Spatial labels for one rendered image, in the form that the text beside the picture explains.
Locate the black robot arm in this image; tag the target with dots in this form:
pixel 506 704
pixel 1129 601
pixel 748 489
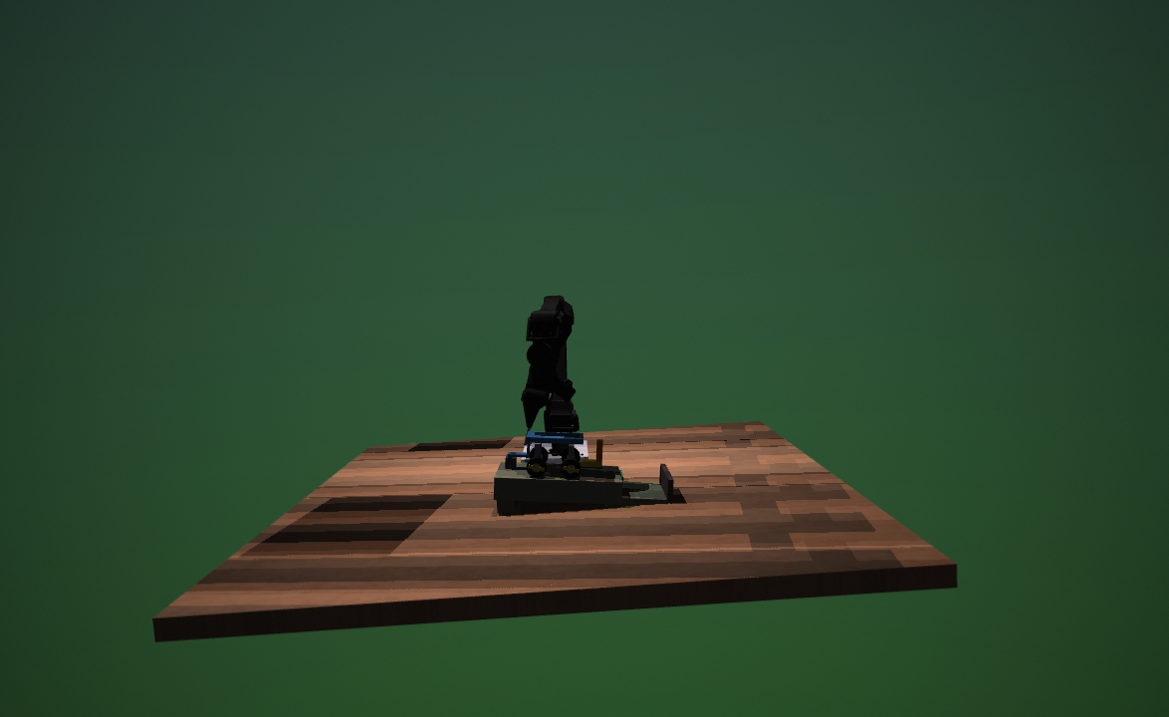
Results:
pixel 549 329

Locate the yellow wedge with orange handle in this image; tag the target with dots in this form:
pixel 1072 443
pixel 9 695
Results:
pixel 594 463

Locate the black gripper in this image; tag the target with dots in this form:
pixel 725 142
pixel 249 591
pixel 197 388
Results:
pixel 535 395

